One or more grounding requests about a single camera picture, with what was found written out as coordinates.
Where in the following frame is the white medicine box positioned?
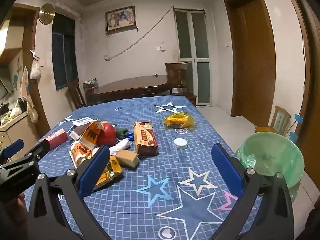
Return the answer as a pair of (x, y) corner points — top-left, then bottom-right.
(69, 116), (95, 139)

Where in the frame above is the round gold wall plate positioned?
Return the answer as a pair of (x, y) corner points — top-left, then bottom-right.
(39, 3), (54, 25)

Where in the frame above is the red apple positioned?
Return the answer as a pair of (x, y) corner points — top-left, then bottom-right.
(96, 123), (117, 147)

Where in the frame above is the long red and tan box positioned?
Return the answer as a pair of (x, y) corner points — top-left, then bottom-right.
(132, 121), (158, 155)

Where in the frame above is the dark wooden table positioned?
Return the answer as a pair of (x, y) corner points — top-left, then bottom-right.
(87, 74), (173, 105)

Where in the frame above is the light kitchen counter cabinet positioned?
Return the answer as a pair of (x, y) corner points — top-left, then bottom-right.
(0, 111), (40, 160)

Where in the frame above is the dark window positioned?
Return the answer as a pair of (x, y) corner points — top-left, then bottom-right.
(51, 12), (79, 90)

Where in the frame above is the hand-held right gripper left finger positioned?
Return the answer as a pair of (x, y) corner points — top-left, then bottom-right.
(27, 145), (118, 240)

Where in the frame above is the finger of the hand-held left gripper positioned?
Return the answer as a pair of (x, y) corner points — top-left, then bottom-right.
(24, 139), (51, 161)
(0, 139), (25, 165)

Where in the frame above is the green crumpled wrapper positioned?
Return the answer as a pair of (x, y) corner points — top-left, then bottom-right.
(115, 127), (129, 138)

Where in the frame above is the red paper box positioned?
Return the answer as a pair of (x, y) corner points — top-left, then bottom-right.
(44, 128), (69, 150)

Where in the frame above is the yellow plastic bag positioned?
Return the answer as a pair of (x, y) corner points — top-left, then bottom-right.
(162, 111), (196, 132)

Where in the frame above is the white glass door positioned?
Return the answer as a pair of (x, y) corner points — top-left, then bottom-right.
(174, 9), (212, 105)

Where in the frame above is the blue star-print tablecloth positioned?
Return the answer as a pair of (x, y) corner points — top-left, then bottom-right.
(29, 94), (265, 240)

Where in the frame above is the small yellow wooden chair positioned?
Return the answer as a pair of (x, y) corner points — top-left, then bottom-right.
(255, 105), (292, 137)

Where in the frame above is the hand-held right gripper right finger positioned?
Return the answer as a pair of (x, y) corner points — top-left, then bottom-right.
(211, 143), (295, 240)

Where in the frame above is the pile of white vegetables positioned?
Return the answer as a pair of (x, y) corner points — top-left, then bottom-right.
(0, 97), (28, 125)

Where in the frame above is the dark wooden chair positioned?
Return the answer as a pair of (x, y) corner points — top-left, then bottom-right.
(66, 79), (87, 109)
(164, 62), (198, 105)

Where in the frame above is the dark wall cable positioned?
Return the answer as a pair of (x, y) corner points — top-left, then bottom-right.
(287, 30), (307, 133)

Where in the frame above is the orange and white carton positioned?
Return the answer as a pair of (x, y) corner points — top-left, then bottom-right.
(69, 140), (100, 168)
(79, 120), (112, 147)

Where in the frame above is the brown wooden door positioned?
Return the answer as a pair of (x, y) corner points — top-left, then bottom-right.
(224, 0), (277, 128)

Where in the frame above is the hanging white plastic bag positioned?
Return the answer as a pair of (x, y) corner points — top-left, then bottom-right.
(30, 59), (42, 80)

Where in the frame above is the green-lined waste bin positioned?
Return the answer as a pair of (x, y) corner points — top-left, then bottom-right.
(235, 131), (305, 204)

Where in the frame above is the white ball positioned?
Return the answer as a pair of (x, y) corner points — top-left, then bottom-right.
(174, 138), (188, 150)

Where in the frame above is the brown panelled entrance door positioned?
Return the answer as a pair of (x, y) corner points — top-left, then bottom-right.
(285, 0), (320, 170)

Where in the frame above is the hanging cloth bag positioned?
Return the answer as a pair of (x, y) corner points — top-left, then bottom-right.
(20, 66), (39, 123)

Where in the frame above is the yellow snack packet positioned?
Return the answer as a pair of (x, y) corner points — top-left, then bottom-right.
(94, 155), (123, 189)

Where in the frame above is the wall rope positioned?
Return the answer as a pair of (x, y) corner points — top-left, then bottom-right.
(104, 6), (174, 62)

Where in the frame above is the wooden wall cabinet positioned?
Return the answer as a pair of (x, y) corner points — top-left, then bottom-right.
(0, 4), (38, 63)

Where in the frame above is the cluttered small basket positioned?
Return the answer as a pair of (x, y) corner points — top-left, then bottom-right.
(83, 77), (99, 88)

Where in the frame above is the framed wall picture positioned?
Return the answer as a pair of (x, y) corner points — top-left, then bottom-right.
(105, 6), (138, 34)

